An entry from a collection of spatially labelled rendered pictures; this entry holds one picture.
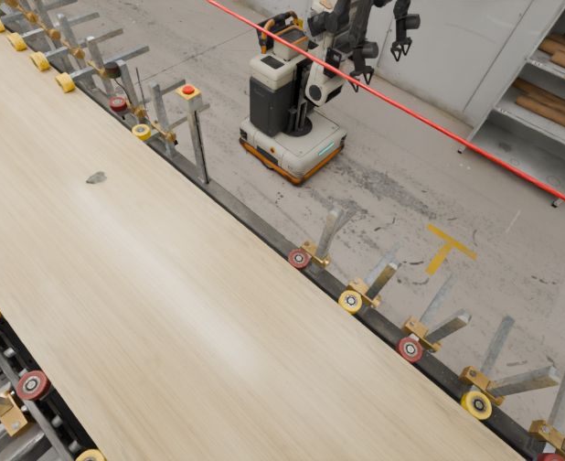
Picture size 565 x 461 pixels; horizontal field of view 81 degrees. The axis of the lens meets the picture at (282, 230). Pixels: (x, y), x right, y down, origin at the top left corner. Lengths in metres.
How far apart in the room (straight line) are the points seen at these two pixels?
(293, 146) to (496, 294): 1.76
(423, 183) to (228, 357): 2.33
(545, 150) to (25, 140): 3.77
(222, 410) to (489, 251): 2.30
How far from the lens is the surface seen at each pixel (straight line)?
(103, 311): 1.31
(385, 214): 2.71
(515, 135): 3.77
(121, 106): 1.97
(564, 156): 3.81
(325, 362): 1.18
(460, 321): 1.17
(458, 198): 3.10
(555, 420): 1.55
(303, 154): 2.54
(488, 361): 1.48
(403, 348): 1.27
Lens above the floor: 2.04
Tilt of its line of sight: 57 degrees down
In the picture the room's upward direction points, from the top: 8 degrees clockwise
